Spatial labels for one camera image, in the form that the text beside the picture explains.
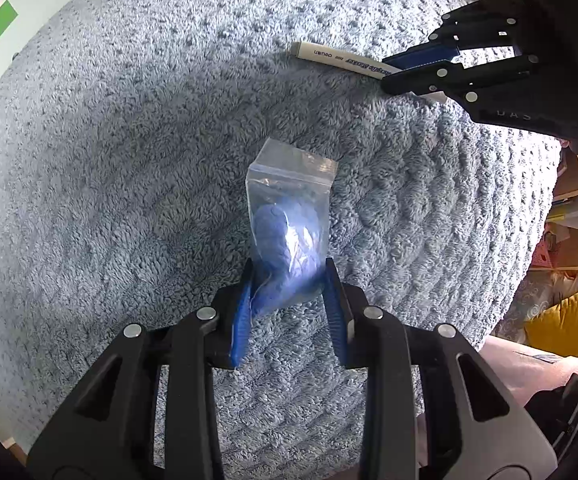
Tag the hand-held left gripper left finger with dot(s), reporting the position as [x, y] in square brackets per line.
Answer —
[241, 320]

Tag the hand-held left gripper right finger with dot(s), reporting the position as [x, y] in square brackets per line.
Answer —
[336, 320]

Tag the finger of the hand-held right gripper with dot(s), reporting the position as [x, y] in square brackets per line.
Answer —
[429, 56]
[419, 80]

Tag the white marker pen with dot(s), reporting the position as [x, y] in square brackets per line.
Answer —
[329, 56]

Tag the clear zip bag blue contents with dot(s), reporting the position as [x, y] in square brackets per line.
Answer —
[289, 220]

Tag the person's leg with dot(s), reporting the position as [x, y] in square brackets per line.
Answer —
[519, 370]

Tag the wooden shelf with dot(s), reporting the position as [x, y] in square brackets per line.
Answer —
[576, 255]

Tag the grey fluffy blanket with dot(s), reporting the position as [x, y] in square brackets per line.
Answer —
[119, 160]

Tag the yellow pillow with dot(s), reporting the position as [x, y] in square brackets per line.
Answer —
[569, 320]

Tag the dark bag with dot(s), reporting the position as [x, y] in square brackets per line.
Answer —
[569, 420]

